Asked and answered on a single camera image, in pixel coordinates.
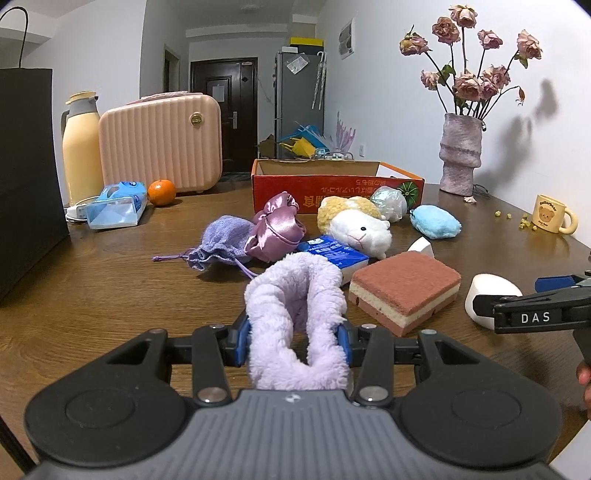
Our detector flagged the fluffy lilac plush headband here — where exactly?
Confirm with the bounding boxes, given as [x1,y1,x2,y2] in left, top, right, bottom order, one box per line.
[245,252,349,391]

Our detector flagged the yellow white plush toy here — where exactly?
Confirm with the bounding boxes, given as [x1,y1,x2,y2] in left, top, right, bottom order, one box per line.
[317,196,393,260]

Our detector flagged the pink satin bonnet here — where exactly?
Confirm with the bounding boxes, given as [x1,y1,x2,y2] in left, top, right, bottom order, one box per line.
[245,191,307,263]

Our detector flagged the fluffy light blue puff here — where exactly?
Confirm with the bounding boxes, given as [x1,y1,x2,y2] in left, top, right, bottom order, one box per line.
[410,205,462,240]

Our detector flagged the person's right hand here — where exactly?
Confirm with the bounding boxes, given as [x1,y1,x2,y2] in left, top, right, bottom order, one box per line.
[576,361,591,419]

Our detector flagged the white round object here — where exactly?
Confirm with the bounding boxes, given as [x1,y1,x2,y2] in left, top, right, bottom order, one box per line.
[465,273,523,331]

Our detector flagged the yellow crumbs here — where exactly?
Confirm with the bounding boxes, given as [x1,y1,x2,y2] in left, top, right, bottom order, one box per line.
[493,209,539,233]

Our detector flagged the yellow bear mug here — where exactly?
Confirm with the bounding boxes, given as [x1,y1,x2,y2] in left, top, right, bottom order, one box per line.
[532,194,579,235]

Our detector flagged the brown layered sponge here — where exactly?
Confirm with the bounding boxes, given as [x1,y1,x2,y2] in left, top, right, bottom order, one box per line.
[349,251,462,337]

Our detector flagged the blue white tissue packet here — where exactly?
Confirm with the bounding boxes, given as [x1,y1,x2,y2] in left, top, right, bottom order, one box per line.
[297,235,370,286]

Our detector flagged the white wedge object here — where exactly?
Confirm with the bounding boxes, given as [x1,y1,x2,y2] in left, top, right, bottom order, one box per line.
[408,237,435,258]

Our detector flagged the iridescent plastic bag ball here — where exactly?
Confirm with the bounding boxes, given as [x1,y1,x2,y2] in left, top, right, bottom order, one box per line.
[370,185,408,223]

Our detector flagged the red cardboard box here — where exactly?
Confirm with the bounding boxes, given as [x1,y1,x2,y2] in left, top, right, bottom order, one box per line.
[252,159,425,214]

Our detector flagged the purple textured vase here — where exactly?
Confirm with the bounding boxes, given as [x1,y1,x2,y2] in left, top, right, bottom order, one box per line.
[439,113,484,197]

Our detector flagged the orange fruit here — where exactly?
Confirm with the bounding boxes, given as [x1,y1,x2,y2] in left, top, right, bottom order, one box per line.
[147,179,176,207]

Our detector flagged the blue tissue pack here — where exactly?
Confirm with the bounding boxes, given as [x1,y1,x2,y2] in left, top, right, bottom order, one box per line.
[85,181,147,230]

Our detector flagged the yellow blue bags pile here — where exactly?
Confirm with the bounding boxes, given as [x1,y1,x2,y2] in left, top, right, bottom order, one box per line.
[277,124,332,159]

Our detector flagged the purple decorative feathers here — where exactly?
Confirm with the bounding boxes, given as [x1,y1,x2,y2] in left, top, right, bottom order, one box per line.
[335,114,356,154]

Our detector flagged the dried pink roses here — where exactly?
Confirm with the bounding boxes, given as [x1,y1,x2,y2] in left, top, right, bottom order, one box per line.
[399,4,543,122]

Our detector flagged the pink ribbed suitcase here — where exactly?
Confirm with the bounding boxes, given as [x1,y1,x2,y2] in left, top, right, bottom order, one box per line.
[99,92,222,192]

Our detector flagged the black paper bag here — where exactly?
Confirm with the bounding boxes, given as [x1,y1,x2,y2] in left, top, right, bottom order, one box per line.
[0,6,71,302]

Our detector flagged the grey refrigerator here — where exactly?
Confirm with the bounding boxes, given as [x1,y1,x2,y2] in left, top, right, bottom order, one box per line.
[274,51,325,159]

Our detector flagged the dark entrance door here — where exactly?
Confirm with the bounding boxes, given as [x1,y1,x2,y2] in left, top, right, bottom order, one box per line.
[189,57,259,174]

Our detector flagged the yellow thermos jug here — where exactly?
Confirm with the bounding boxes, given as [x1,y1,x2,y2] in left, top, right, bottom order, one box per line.
[61,91,103,205]

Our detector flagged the yellow box on refrigerator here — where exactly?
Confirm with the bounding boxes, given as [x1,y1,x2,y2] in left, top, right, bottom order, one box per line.
[290,36,324,48]

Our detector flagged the purple drawstring pouch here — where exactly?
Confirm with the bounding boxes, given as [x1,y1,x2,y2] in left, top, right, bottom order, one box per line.
[152,215,256,279]

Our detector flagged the wall electrical panel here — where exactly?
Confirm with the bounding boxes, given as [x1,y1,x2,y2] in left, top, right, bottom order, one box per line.
[338,19,356,60]

